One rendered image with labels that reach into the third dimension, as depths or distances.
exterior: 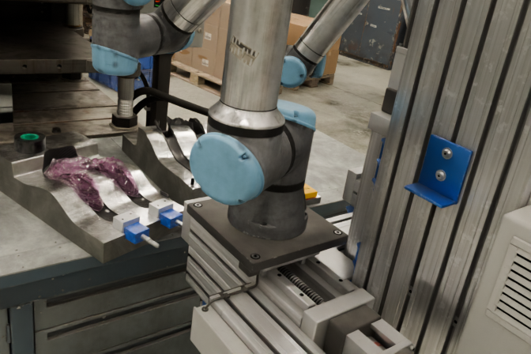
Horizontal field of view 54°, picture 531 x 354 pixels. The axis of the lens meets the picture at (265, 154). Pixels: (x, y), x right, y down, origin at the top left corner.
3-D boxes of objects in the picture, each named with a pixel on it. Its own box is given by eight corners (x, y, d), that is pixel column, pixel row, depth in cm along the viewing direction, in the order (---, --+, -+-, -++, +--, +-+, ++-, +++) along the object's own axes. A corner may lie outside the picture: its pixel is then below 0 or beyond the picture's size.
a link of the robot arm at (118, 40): (160, 71, 93) (163, 8, 89) (115, 80, 84) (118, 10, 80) (126, 62, 97) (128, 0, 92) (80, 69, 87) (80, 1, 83)
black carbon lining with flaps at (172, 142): (242, 176, 156) (246, 147, 152) (193, 184, 147) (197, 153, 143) (188, 135, 181) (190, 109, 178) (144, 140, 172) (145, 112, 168)
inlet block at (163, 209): (198, 236, 129) (201, 217, 127) (184, 243, 125) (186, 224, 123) (162, 216, 136) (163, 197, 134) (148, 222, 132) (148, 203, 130)
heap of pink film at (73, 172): (147, 194, 139) (148, 167, 137) (90, 214, 126) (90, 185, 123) (88, 161, 153) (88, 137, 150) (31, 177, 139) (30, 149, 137)
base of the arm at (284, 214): (322, 229, 98) (332, 182, 94) (257, 247, 89) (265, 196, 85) (274, 194, 109) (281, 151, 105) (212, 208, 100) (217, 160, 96)
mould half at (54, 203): (186, 227, 138) (189, 190, 134) (103, 264, 118) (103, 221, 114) (73, 163, 164) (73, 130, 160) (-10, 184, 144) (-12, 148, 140)
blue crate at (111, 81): (155, 90, 532) (156, 68, 524) (119, 94, 503) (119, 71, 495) (122, 74, 569) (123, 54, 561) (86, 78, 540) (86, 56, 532)
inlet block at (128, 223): (166, 252, 121) (167, 232, 119) (148, 260, 117) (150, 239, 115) (129, 229, 128) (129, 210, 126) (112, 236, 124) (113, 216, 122)
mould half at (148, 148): (266, 202, 157) (273, 162, 152) (190, 218, 142) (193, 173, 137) (189, 142, 194) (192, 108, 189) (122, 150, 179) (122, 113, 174)
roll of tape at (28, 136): (51, 147, 147) (51, 135, 145) (33, 156, 139) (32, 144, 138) (27, 141, 148) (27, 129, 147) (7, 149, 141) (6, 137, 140)
